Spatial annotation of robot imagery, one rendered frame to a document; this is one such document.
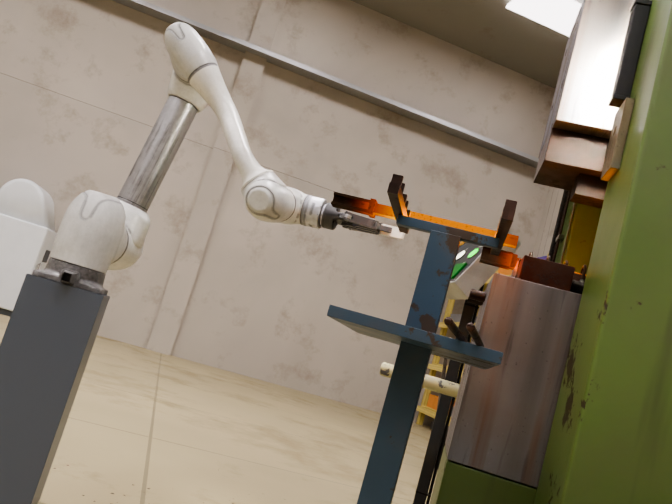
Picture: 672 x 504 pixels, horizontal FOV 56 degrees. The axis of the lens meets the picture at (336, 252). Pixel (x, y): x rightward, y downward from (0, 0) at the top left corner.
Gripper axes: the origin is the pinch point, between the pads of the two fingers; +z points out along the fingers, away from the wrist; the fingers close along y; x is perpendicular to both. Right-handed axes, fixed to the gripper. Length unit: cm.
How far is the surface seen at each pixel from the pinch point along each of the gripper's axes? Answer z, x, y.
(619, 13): 44, 70, 12
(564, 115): 37, 38, 12
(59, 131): -495, 125, -493
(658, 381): 61, -25, 48
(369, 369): -69, -48, -692
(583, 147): 44, 33, 7
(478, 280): 27.2, -0.6, -40.1
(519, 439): 43, -44, 22
